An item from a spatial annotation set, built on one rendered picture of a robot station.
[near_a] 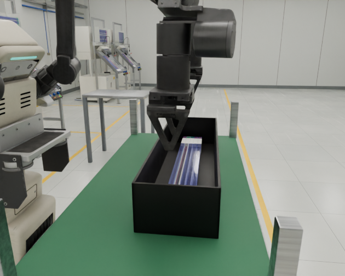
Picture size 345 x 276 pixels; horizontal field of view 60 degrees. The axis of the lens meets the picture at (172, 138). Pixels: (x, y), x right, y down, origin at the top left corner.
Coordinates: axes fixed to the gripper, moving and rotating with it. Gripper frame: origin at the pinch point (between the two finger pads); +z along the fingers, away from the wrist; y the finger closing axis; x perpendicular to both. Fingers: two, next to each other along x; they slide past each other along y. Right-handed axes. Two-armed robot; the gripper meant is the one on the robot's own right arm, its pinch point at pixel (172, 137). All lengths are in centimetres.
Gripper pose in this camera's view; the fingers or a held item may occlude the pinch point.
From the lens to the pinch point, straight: 54.5
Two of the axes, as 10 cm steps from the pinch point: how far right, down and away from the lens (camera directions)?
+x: -9.9, -0.5, 1.3
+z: -0.1, 9.5, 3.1
